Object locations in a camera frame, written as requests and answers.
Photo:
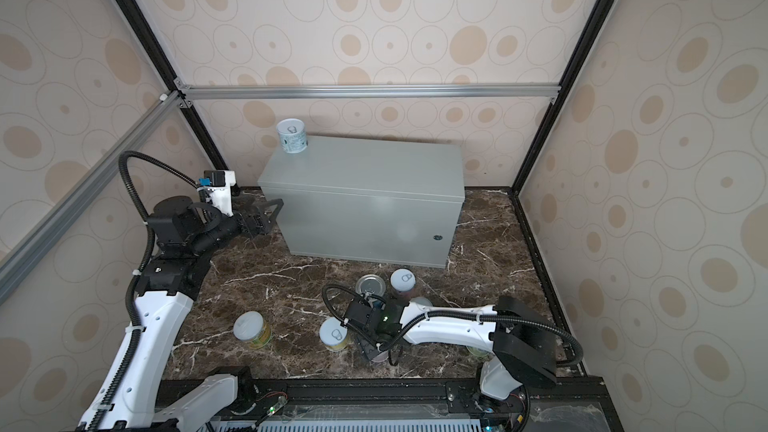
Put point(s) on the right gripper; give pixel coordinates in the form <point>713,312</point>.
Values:
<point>370,353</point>

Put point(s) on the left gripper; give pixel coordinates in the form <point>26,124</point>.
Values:
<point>263,224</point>

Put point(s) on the pink label white-lid can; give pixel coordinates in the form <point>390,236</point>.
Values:
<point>373,355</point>

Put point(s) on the teal label white-lid can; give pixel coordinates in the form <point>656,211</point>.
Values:
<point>292,135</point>

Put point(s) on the green orange label can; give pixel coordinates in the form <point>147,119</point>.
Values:
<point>479,354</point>

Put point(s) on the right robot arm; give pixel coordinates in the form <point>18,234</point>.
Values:
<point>526,350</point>

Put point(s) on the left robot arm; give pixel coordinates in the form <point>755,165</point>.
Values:
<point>160,295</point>

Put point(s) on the open blue label can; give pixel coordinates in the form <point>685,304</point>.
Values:
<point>372,288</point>

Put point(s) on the yellow label white-lid can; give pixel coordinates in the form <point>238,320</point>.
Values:
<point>333,334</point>

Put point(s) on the pink can near cabinet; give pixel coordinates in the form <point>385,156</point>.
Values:
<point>403,282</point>

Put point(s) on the peach label white-lid can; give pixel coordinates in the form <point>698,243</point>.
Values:
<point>422,301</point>

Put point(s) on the green yellow label can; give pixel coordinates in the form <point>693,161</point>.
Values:
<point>252,329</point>

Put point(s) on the grey metal cabinet box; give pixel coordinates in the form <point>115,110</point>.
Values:
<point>368,200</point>

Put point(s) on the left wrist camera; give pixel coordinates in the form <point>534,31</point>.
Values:
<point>215,188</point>

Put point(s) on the horizontal aluminium rail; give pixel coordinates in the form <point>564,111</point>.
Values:
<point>386,91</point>

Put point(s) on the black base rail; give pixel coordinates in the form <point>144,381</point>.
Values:
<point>573,404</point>

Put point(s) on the left diagonal aluminium rail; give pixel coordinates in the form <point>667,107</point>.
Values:
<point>21,261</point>

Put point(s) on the left black corner post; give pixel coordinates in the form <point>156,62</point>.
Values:
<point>155,51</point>

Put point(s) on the black corner post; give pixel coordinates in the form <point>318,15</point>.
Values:
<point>586,41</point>
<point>155,51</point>

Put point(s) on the right black corner post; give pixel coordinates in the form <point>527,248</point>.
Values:
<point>586,41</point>

